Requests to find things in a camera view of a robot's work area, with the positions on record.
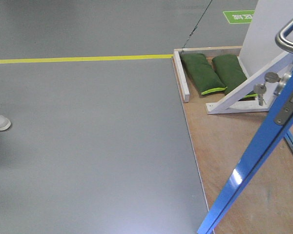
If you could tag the green sandbag right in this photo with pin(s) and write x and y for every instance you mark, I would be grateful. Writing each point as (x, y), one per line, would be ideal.
(228, 68)

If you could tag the steel door handle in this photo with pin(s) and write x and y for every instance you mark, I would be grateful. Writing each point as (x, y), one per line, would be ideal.
(281, 37)

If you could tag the green floor sign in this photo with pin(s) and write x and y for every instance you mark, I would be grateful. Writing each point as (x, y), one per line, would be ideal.
(239, 16)

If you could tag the plywood base platform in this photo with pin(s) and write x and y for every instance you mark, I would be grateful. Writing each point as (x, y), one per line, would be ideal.
(266, 204)

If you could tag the white wall panel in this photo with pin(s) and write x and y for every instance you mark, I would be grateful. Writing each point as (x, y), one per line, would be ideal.
(259, 45)

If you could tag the white border batten far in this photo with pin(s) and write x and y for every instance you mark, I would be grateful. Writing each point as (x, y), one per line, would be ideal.
(180, 76)

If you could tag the green sandbag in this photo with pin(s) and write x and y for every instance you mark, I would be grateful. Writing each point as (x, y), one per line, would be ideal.
(228, 68)
(202, 73)

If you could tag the white wooden brace far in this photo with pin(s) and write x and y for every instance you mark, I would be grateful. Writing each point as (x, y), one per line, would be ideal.
(232, 102)

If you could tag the steel latch plate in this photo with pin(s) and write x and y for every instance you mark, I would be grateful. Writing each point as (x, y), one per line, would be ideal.
(286, 112)

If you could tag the blue door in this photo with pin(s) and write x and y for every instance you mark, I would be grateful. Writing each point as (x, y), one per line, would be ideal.
(259, 149)

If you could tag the keys in door lock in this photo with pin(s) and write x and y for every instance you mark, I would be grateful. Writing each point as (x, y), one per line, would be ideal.
(261, 88)

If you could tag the green sandbag left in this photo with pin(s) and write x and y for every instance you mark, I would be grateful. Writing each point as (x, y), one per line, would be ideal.
(202, 73)

